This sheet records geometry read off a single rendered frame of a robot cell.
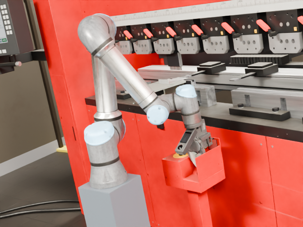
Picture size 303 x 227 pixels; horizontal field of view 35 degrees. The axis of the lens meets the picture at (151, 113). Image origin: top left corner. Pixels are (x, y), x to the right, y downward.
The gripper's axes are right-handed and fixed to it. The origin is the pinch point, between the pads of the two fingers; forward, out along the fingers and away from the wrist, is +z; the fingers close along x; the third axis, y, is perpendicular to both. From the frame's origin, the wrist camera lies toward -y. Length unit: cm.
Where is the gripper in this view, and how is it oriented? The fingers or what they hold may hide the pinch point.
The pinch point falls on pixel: (199, 169)
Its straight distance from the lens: 202.9
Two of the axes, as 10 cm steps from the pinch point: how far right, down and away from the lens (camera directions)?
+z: 2.3, 9.3, 2.9
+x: -6.8, -0.5, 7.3
